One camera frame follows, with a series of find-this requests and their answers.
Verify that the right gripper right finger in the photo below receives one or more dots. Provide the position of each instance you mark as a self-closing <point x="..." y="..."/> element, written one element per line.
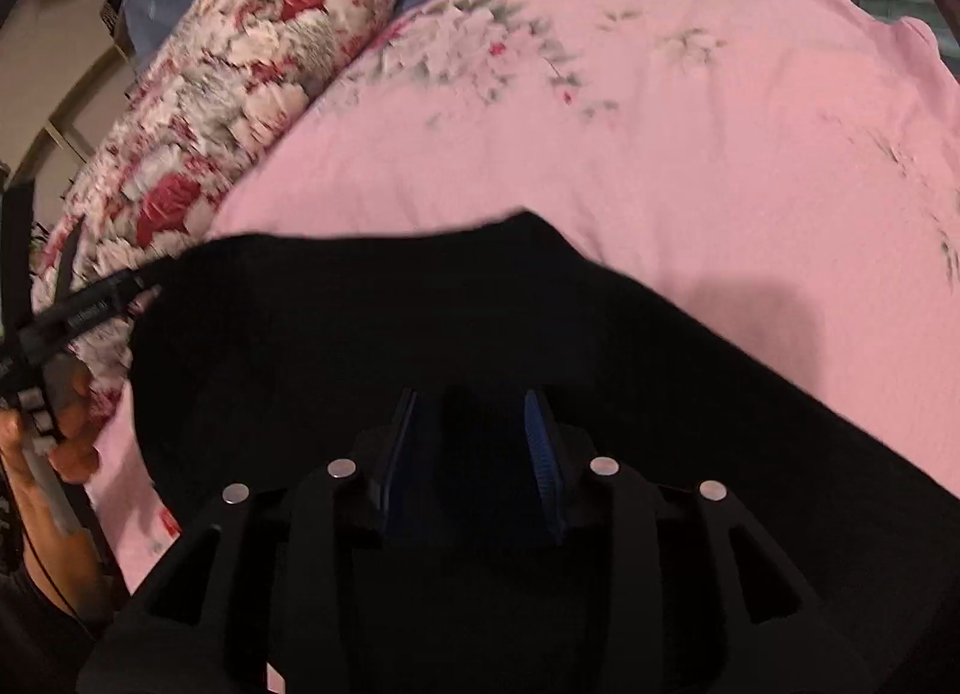
<point x="609" y="514"/>

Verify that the black pants with smiley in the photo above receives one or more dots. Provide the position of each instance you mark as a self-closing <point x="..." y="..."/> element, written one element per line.
<point x="261" y="354"/>

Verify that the pink floral bed sheet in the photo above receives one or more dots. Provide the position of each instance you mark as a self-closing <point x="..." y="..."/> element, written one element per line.
<point x="784" y="170"/>

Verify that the person's left hand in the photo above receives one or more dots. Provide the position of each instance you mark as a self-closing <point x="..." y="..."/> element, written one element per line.
<point x="73" y="456"/>

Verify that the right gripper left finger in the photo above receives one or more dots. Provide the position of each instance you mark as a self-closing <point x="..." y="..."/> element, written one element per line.
<point x="343" y="505"/>

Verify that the red floral pillow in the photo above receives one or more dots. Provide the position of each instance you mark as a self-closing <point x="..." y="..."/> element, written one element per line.
<point x="229" y="81"/>

